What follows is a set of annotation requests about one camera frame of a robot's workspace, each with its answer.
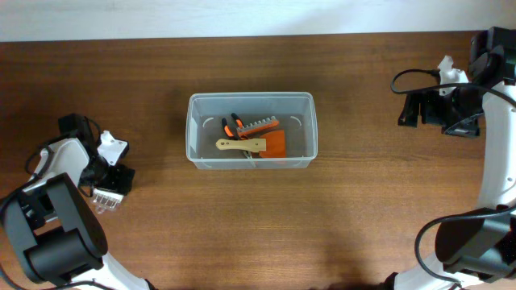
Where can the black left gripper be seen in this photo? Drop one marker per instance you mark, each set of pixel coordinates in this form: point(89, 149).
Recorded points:
point(119, 182)

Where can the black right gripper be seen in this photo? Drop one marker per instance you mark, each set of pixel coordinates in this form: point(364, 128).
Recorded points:
point(428, 101)

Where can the coloured screwdriver bit set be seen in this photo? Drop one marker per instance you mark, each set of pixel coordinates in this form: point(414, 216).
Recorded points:
point(106, 201)

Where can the clear plastic container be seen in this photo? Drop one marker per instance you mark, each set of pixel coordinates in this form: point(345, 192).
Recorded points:
point(215, 119)

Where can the orange scraper wooden handle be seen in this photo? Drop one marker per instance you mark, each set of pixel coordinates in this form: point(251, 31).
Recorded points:
point(268, 145)

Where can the orange socket bit rail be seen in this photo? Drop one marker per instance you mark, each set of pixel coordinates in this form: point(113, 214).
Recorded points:
point(258, 126)

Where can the orange black long-nose pliers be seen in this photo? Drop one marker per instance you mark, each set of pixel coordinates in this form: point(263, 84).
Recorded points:
point(233, 133)

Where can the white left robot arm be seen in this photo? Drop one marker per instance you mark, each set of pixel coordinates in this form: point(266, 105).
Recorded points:
point(50, 221)

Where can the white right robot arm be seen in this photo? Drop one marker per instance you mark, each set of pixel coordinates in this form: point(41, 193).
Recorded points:
point(476, 247)

